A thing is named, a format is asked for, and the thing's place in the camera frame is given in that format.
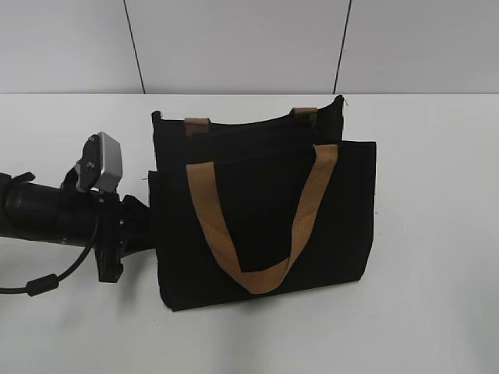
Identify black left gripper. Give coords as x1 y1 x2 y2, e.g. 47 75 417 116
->
94 192 153 283

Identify black canvas tote bag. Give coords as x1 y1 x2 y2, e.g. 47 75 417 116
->
148 96 377 311

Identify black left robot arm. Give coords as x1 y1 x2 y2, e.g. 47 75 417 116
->
1 172 154 283

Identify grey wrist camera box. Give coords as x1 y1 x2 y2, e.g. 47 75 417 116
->
75 132 122 193

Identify black camera cable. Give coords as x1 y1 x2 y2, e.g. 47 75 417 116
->
0 237 99 298

